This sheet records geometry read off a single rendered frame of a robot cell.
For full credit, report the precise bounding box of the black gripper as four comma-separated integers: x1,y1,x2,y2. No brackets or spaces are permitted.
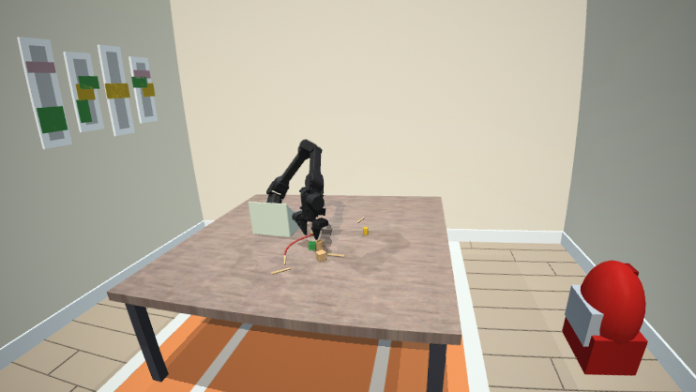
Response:
292,204,328,240

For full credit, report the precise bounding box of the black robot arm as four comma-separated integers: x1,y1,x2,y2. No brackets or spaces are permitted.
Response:
266,139,325,218

